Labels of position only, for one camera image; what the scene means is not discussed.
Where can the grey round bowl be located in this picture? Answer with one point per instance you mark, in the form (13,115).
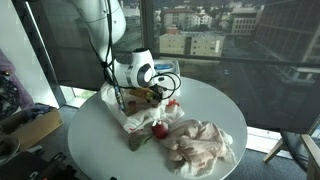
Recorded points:
(7,148)

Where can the wooden chair grey cushion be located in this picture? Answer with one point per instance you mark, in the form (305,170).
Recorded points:
(300,146)

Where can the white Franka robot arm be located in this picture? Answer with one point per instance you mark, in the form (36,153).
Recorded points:
(100,30)

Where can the white terry towel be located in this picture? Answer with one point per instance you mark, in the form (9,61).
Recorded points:
(195,170)

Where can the black equipment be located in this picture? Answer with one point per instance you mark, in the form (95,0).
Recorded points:
(36,168)

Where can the pale pink cloth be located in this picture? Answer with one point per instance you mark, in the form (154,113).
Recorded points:
(196,140)

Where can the white plastic bag red print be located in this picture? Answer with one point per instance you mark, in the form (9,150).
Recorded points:
(140,116)

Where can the yellow-green wrist camera mount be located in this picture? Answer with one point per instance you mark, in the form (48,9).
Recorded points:
(141,94)

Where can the grey window frame post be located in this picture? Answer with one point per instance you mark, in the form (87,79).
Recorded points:
(43,66)

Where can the blue tape roll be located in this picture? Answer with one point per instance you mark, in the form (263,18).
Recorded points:
(168,63)

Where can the dark window mullion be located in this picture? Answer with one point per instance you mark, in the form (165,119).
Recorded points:
(147,30)

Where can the blue object in bowl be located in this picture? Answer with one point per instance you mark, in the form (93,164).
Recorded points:
(164,67)

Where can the blue cloth in cardboard box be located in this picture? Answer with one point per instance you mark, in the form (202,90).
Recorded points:
(38,110)

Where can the purple patterned clothes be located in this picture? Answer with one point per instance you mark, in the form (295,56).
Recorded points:
(11,93)

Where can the brown cardboard box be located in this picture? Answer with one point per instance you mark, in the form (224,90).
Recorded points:
(36,128)

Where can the white square box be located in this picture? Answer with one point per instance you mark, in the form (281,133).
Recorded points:
(171,81)

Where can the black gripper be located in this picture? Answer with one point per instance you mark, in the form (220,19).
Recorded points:
(156,96)

